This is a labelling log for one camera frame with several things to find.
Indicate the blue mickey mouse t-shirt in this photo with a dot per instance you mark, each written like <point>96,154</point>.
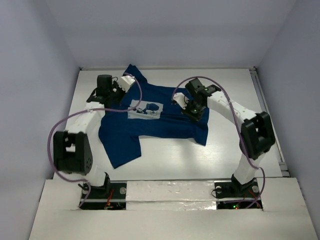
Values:
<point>146,110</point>

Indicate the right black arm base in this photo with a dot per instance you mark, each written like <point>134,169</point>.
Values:
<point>229,198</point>

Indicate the aluminium rail at table edge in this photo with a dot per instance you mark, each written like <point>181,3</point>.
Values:
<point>263,104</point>

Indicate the silver foil tape strip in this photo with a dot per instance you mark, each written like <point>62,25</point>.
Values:
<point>181,195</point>

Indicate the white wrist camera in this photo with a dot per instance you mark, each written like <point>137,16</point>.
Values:
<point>180,99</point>
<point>126,82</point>

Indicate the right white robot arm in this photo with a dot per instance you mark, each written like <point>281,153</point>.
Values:
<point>254,129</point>

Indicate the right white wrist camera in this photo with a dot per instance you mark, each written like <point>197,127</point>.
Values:
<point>180,99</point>

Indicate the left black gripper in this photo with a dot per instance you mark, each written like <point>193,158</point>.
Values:
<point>116,94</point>

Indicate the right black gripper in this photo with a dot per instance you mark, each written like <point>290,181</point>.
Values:
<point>196,117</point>

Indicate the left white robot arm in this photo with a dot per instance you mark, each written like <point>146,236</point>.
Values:
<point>72,157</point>

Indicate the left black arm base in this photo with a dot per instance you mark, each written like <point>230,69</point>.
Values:
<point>109,197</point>

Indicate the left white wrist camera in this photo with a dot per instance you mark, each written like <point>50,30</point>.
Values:
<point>126,82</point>

